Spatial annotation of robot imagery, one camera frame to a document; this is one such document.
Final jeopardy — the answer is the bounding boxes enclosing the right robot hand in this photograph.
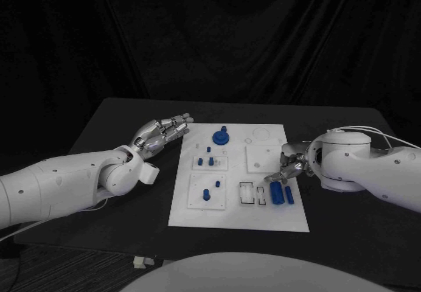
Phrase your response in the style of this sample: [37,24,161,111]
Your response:
[262,152,313,184]

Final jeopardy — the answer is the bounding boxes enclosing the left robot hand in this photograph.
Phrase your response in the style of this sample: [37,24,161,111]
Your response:
[131,113,195,161]

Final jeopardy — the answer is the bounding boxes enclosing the white task board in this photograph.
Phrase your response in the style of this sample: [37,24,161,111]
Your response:
[167,123,310,233]

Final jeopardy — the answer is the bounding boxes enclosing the thick long blue cylinder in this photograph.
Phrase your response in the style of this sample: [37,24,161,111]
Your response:
[269,181,285,206]

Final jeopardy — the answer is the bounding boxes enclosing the blue gear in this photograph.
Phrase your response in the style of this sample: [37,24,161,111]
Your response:
[212,130,231,146]

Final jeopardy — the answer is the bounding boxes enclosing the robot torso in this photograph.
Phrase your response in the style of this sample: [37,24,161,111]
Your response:
[120,252,392,292]

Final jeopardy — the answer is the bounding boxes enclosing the small white block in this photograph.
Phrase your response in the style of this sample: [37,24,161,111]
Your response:
[133,256,156,269]

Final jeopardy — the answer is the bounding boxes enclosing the white cable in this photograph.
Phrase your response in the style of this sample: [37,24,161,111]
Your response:
[331,125,421,148]
[0,198,109,242]
[342,128,393,149]

